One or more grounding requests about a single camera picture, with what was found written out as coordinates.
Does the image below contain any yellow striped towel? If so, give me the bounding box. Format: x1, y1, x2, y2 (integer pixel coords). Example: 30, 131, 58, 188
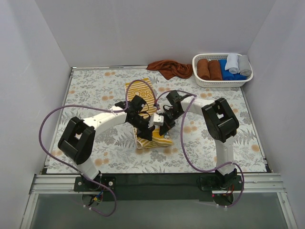
127, 78, 173, 149

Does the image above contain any brown towel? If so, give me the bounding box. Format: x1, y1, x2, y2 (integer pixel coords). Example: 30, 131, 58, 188
146, 60, 193, 80
208, 60, 223, 81
197, 59, 210, 80

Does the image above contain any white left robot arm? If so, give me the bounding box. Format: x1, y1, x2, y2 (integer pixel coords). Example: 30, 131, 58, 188
58, 95, 155, 191

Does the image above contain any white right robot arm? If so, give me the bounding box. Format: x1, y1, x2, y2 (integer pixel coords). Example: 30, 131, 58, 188
159, 90, 239, 190

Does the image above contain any floral patterned table mat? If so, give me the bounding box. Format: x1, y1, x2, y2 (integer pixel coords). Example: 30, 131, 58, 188
55, 69, 266, 173

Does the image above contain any white plastic basket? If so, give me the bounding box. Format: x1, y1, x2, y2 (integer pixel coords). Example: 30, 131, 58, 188
192, 53, 254, 88

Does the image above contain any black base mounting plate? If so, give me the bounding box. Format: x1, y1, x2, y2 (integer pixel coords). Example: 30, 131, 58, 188
73, 173, 242, 205

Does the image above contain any rolled light blue towel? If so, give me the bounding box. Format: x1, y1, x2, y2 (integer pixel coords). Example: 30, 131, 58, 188
225, 53, 239, 74

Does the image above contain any rolled grey towel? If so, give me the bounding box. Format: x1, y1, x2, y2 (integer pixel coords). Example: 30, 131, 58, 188
238, 55, 252, 77

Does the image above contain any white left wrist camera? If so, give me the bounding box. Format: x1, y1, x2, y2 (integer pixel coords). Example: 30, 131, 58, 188
148, 113, 164, 131

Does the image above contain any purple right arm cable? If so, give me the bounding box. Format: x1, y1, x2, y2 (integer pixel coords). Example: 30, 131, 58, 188
155, 90, 245, 208

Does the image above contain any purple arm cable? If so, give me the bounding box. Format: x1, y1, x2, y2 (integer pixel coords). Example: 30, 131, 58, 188
38, 80, 160, 217
155, 90, 245, 208

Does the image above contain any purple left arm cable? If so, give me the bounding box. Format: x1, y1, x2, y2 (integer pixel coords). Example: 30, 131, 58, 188
38, 80, 160, 217

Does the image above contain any aluminium frame rail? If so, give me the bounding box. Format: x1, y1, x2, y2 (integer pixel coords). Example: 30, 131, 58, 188
30, 173, 286, 194

